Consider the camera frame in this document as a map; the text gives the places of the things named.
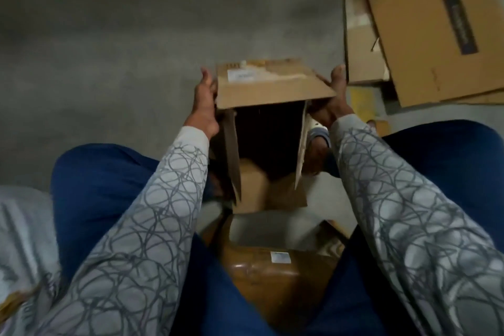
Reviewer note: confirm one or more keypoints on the person's right hand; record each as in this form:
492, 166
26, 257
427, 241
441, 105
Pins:
335, 99

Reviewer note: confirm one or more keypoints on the person's left hand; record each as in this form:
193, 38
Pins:
205, 107

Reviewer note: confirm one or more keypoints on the small brown cardboard box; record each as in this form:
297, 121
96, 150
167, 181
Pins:
268, 84

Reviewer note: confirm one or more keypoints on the person's left forearm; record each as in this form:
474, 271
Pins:
134, 253

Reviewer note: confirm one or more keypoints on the person's right forearm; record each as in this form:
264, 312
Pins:
417, 221

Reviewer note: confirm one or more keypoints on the large flat black-label cardboard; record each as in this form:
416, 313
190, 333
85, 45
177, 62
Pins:
425, 32

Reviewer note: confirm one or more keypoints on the person's blue trousers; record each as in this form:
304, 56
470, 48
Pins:
94, 190

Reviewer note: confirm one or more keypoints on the brown plastic-wrapped stool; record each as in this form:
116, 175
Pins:
275, 284

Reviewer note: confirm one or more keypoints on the white woven sack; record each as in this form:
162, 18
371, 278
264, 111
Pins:
23, 261

